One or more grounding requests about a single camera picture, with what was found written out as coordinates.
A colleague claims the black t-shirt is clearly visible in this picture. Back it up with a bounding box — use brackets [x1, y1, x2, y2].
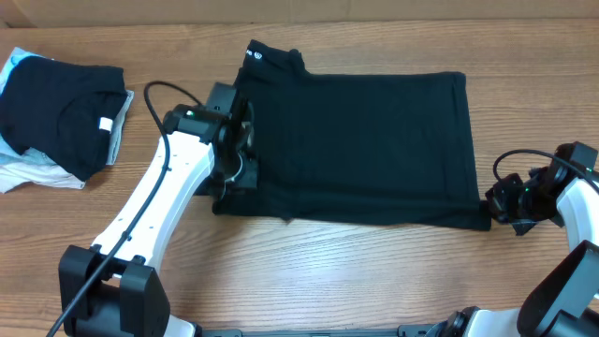
[212, 40, 491, 231]

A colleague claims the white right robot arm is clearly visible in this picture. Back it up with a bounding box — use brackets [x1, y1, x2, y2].
[427, 142, 598, 337]

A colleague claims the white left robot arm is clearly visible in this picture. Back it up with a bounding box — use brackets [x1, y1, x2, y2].
[49, 82, 258, 337]

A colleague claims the folded grey garment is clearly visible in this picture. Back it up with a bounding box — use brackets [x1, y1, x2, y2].
[107, 90, 135, 166]

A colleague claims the folded dark navy shirt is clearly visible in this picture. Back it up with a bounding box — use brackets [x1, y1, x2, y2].
[1, 56, 127, 181]

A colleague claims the folded white garment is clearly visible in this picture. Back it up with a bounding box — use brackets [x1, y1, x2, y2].
[1, 47, 85, 193]

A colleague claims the brown cardboard backboard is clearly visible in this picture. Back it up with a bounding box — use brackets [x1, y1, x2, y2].
[1, 0, 598, 28]

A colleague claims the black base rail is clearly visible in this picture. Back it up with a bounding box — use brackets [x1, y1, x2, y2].
[195, 323, 445, 337]

